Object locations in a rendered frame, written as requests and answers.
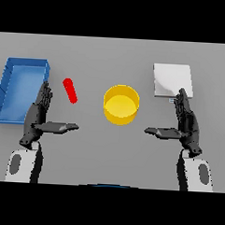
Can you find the blue tray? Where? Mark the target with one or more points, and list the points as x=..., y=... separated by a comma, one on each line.
x=20, y=91

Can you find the yellow bowl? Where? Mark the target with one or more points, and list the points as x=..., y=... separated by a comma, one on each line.
x=121, y=105

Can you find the pale square measuring scale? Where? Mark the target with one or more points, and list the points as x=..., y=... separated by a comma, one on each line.
x=172, y=80

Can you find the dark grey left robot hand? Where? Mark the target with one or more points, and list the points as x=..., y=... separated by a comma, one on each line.
x=37, y=116

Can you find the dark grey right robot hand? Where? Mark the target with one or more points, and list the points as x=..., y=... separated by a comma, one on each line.
x=188, y=124

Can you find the red beaker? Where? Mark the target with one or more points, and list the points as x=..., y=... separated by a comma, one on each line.
x=70, y=90

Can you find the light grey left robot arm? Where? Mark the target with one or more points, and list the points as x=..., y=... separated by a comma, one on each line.
x=22, y=165

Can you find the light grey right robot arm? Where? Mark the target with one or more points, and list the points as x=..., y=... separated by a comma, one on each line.
x=195, y=174

